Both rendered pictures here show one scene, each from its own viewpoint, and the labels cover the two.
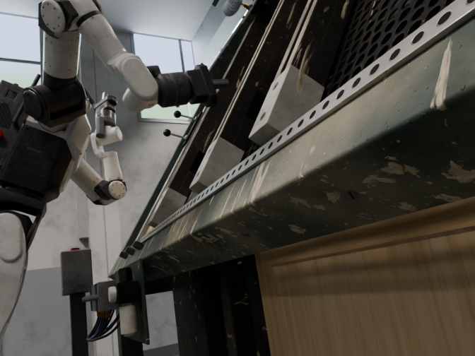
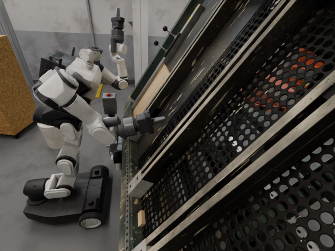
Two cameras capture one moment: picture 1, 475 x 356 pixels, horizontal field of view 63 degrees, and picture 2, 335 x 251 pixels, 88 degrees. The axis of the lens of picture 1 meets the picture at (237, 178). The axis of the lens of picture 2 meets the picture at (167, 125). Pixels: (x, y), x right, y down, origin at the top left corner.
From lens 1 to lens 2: 106 cm
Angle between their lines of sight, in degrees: 51
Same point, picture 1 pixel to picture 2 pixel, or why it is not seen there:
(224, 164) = (141, 188)
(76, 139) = (90, 96)
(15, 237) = (72, 133)
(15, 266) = (75, 141)
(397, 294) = not seen: outside the picture
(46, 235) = (111, 15)
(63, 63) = not seen: hidden behind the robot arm
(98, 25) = (73, 111)
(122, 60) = (92, 130)
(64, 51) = not seen: hidden behind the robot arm
